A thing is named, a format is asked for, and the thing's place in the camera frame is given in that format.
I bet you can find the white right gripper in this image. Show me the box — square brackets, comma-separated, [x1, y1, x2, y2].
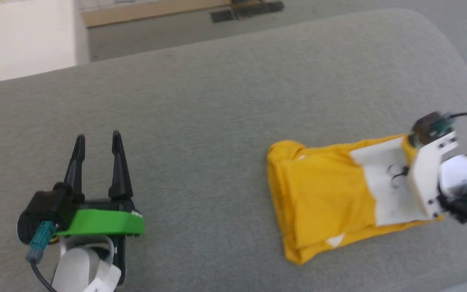
[407, 130, 459, 220]

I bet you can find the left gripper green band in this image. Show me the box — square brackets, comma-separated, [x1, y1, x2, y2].
[55, 131, 145, 238]

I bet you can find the yellow garment with white print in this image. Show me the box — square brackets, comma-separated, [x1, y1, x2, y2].
[267, 134, 447, 266]

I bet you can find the grey fabric sofa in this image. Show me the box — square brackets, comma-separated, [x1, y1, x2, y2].
[0, 8, 467, 292]

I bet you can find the black floor grille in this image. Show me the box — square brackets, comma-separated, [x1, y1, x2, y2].
[210, 1, 285, 24]

